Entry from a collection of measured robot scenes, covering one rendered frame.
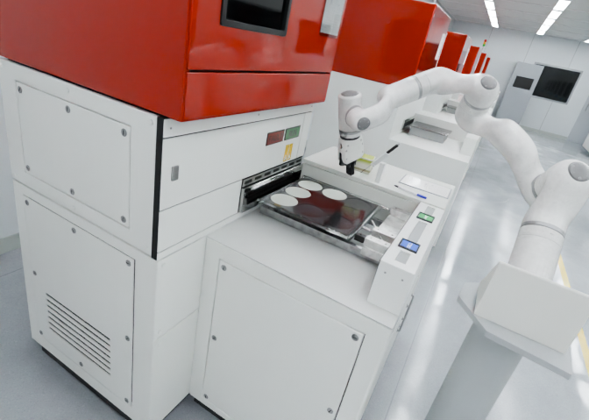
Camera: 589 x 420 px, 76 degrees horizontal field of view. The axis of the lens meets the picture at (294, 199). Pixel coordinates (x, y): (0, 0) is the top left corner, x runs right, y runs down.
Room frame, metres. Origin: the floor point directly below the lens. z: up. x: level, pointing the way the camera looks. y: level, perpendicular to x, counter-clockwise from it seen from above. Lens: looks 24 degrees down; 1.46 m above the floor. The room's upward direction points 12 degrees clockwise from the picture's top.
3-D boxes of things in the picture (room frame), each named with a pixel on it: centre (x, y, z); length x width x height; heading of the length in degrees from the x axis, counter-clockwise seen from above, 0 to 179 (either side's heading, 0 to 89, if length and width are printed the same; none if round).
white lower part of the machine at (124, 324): (1.36, 0.49, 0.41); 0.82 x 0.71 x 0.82; 156
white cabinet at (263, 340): (1.34, -0.24, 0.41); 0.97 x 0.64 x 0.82; 156
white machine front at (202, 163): (1.22, 0.18, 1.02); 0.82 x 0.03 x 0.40; 156
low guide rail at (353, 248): (1.17, -0.11, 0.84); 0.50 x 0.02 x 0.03; 66
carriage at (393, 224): (1.22, -0.36, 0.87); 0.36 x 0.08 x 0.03; 156
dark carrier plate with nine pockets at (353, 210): (1.31, -0.11, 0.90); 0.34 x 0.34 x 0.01; 66
